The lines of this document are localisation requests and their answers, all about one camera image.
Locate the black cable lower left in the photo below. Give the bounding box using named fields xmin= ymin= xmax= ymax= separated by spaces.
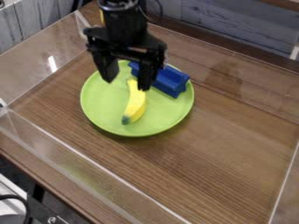
xmin=0 ymin=193 xmax=33 ymax=224

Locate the yellow toy banana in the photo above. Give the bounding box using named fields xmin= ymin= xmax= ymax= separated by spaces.
xmin=121 ymin=79 xmax=145 ymax=125

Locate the yellow labelled can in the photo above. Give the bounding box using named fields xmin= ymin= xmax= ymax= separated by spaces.
xmin=99 ymin=9 xmax=105 ymax=25

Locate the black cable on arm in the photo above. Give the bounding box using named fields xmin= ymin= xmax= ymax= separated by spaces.
xmin=137 ymin=0 xmax=164 ymax=23

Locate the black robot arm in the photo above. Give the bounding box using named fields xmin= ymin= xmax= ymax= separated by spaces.
xmin=83 ymin=0 xmax=167 ymax=91

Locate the clear acrylic barrier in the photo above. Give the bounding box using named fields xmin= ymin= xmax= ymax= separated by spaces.
xmin=0 ymin=7 xmax=299 ymax=224

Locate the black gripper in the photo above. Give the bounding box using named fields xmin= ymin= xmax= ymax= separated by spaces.
xmin=83 ymin=26 xmax=167 ymax=91

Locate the blue plastic block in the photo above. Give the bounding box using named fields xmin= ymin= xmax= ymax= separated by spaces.
xmin=127 ymin=60 xmax=192 ymax=99

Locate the green plate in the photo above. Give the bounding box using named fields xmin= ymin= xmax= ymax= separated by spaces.
xmin=80 ymin=60 xmax=193 ymax=137

